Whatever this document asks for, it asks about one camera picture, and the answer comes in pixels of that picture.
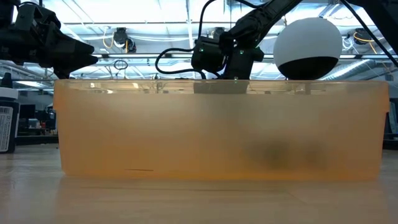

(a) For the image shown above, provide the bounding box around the black hanging cable loop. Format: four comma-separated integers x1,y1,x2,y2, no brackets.
113,59,129,71

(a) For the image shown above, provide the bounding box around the orange translucent plastic bin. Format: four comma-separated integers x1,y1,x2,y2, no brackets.
52,78,391,182

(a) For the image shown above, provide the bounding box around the cluttered background desk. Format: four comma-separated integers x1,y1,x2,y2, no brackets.
17,101,58,146

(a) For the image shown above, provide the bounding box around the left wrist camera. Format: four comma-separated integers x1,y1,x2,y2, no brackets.
14,2,62,34

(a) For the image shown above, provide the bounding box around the black right camera cable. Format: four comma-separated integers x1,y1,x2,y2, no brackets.
154,0,218,80

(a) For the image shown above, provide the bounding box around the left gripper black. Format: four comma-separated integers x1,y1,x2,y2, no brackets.
0,29,99,80

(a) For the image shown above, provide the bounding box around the white globe lamp black base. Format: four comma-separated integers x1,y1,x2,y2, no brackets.
272,17,343,81

